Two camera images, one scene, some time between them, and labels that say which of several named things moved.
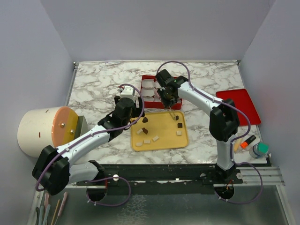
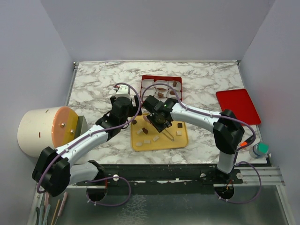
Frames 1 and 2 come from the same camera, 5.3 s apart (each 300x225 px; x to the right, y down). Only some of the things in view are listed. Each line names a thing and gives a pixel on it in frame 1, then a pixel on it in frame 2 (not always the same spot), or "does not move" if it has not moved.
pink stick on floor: x=64 y=200 does not move
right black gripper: x=166 y=103 → x=159 y=128
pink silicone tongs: x=169 y=110 → x=165 y=132
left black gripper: x=137 y=111 does not move
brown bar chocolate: x=145 y=130 does not move
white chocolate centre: x=155 y=138 does not move
